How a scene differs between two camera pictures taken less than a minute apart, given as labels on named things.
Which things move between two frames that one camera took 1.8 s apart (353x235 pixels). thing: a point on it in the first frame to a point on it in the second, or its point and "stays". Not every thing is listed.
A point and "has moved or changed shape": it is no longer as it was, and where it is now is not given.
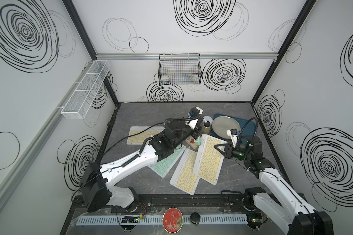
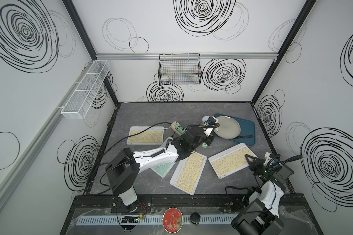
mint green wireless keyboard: (163, 167) stays
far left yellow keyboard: (140, 138) stays
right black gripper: (227, 153) to (254, 164)
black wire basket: (179, 69) stays
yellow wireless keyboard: (209, 159) has moved or changed shape
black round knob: (195, 218) stays
